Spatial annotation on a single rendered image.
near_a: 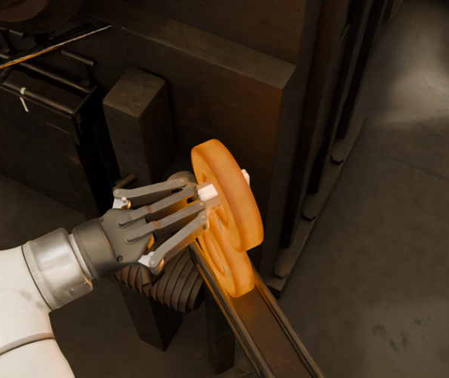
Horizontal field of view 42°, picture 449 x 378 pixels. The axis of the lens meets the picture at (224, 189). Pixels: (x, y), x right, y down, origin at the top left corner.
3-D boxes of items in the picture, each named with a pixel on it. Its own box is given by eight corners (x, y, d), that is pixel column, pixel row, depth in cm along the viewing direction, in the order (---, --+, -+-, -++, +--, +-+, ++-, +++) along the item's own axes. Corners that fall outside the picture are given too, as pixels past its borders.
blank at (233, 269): (223, 259, 104) (207, 267, 103) (200, 186, 97) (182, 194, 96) (264, 307, 91) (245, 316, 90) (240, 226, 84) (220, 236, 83)
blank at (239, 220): (205, 116, 79) (182, 126, 78) (259, 190, 69) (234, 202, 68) (220, 191, 90) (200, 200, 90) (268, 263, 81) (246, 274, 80)
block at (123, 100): (147, 140, 123) (131, 59, 102) (180, 155, 121) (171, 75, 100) (119, 178, 118) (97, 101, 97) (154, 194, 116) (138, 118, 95)
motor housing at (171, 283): (151, 298, 164) (124, 202, 118) (221, 334, 158) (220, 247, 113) (127, 339, 157) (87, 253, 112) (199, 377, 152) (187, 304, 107)
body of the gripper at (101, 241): (77, 242, 79) (140, 213, 81) (100, 295, 75) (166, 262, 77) (61, 217, 73) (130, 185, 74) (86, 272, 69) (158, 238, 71)
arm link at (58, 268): (61, 319, 74) (105, 298, 76) (39, 295, 67) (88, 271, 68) (38, 262, 79) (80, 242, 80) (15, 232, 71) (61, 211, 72)
